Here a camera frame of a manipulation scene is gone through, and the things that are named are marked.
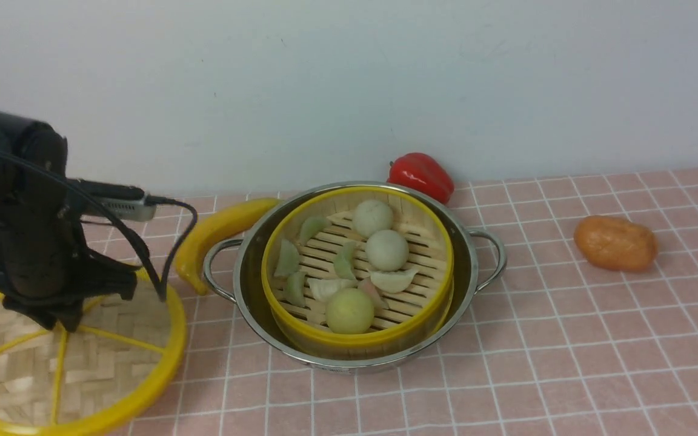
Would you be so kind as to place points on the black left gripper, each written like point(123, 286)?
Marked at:
point(45, 262)

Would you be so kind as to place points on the yellow woven steamer lid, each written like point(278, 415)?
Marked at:
point(118, 363)

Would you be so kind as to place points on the yellow bamboo steamer basket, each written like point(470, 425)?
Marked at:
point(414, 314)

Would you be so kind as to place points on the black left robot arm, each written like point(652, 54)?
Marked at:
point(33, 158)

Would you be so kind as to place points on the stainless steel pot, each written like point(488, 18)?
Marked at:
point(232, 269)

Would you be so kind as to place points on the yellow banana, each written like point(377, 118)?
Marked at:
point(221, 225)

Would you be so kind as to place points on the white dumpling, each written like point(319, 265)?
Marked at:
point(323, 289)
point(393, 282)

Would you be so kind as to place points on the yellowish green round bun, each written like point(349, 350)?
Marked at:
point(350, 311)

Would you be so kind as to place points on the pink dumpling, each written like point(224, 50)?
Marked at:
point(373, 293)

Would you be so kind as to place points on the white round bun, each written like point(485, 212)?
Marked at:
point(372, 216)
point(387, 250)

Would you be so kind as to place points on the red bell pepper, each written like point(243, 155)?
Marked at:
point(421, 172)

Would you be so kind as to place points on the pink checkered tablecloth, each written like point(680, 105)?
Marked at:
point(557, 347)

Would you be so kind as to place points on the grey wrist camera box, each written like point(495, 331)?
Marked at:
point(126, 202)

